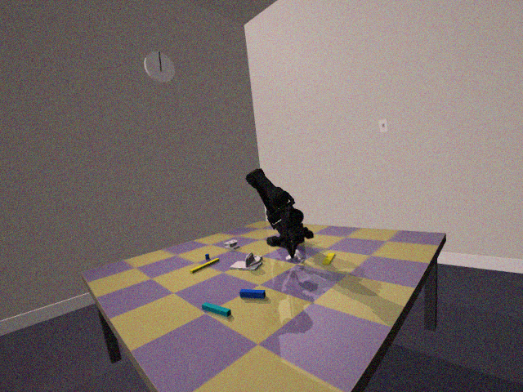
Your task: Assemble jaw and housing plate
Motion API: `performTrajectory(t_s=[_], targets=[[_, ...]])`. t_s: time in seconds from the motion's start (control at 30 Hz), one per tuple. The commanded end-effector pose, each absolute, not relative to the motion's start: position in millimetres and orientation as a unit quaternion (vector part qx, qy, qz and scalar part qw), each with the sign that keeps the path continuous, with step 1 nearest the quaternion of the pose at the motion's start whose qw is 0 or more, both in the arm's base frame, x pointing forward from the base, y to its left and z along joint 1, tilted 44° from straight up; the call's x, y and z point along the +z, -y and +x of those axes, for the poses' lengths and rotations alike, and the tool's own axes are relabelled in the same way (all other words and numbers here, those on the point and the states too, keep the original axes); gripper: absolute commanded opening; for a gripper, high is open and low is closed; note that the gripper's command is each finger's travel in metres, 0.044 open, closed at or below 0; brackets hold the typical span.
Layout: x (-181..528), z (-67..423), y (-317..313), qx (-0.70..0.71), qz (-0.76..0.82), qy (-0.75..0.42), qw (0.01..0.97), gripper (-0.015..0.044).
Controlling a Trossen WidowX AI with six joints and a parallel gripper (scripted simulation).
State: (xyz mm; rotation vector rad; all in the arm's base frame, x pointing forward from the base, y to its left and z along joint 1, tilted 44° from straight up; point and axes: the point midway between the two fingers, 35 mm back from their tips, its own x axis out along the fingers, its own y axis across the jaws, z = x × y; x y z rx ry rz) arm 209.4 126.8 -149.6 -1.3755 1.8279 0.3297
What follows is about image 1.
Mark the blue rectangular block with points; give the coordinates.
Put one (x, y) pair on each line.
(250, 293)

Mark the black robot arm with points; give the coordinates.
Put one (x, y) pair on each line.
(277, 206)

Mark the teal rectangular block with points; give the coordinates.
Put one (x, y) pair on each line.
(216, 309)

